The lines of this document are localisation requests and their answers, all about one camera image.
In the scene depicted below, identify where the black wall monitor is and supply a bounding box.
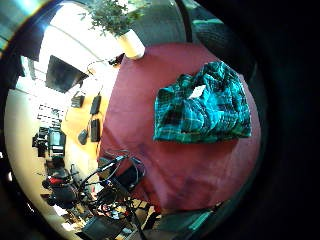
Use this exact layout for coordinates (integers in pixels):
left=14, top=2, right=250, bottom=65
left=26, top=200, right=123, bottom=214
left=45, top=54, right=89, bottom=94

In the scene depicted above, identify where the white plant pot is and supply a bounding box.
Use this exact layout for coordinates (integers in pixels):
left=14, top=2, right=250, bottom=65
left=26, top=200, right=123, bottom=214
left=116, top=29, right=146, bottom=61

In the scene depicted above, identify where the black flat device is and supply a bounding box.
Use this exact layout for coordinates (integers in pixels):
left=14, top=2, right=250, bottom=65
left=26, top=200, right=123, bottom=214
left=89, top=94, right=102, bottom=116
left=90, top=118, right=101, bottom=143

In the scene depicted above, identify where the green plaid folded shirt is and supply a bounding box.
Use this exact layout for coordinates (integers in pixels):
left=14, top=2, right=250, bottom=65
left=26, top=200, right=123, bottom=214
left=153, top=60, right=253, bottom=145

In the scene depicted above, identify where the dark red tablecloth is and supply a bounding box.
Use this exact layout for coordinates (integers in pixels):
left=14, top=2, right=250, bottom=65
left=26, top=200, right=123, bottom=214
left=98, top=42, right=262, bottom=212

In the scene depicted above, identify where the grey computer mouse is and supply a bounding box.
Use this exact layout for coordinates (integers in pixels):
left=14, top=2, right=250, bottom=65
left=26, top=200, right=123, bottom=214
left=77, top=129, right=89, bottom=146

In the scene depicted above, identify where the tangle of black cables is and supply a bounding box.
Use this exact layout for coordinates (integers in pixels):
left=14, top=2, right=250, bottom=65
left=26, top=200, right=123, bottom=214
left=77, top=153, right=148, bottom=234

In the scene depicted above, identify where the black box device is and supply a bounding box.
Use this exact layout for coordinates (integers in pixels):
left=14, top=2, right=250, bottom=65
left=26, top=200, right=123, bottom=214
left=70, top=91, right=86, bottom=109

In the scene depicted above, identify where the white paper tag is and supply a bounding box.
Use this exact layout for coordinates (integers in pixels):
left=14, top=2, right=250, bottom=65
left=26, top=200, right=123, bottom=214
left=188, top=84, right=208, bottom=100

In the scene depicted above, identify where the green leafy plant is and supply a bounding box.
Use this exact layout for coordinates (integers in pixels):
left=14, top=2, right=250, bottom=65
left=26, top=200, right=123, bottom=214
left=79, top=0, right=152, bottom=37

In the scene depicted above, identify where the black laptop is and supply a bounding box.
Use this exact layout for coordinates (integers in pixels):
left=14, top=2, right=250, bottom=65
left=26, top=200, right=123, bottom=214
left=81, top=215, right=125, bottom=240

